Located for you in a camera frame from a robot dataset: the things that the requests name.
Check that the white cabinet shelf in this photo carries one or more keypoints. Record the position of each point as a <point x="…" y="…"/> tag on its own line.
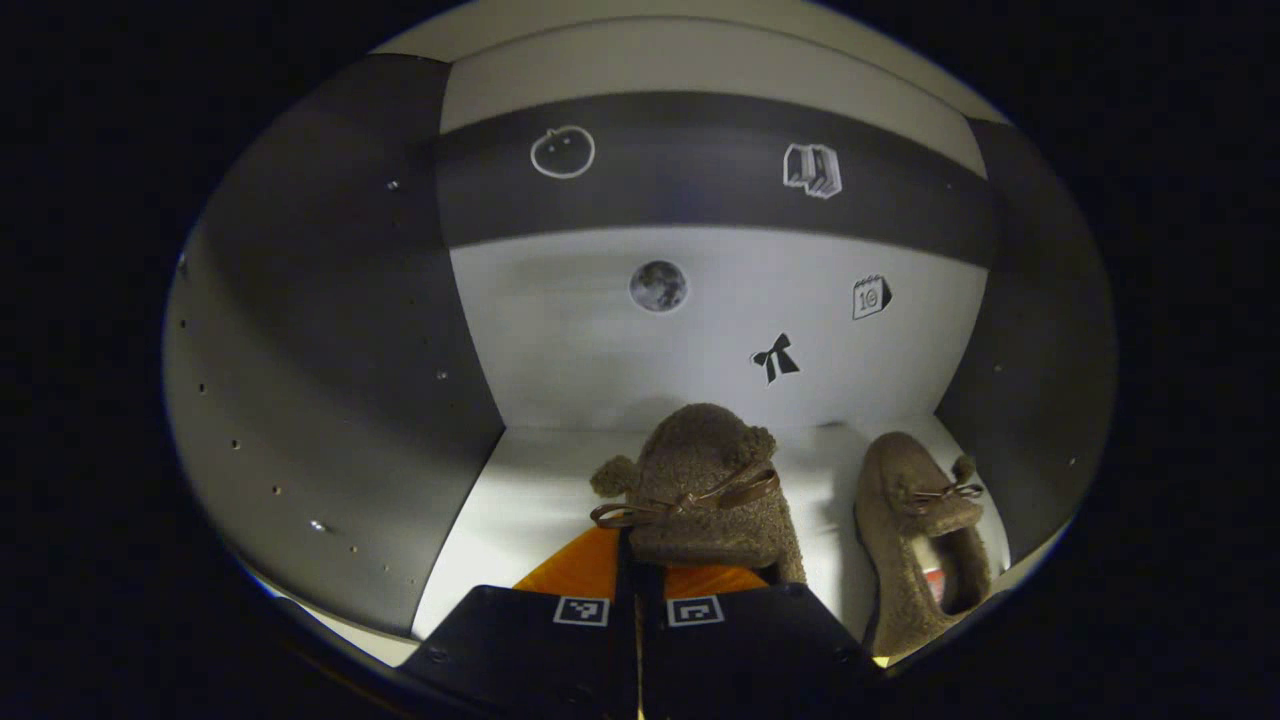
<point x="540" y="500"/>

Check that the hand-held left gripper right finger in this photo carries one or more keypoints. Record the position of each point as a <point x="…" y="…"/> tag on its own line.
<point x="750" y="650"/>

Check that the brown fuzzy shoe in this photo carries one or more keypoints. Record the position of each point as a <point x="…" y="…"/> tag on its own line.
<point x="700" y="450"/>
<point x="900" y="540"/>

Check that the white shoe cabinet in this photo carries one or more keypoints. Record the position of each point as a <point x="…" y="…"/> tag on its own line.
<point x="560" y="330"/>

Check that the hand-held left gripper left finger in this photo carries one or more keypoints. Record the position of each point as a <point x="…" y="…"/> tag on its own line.
<point x="530" y="650"/>

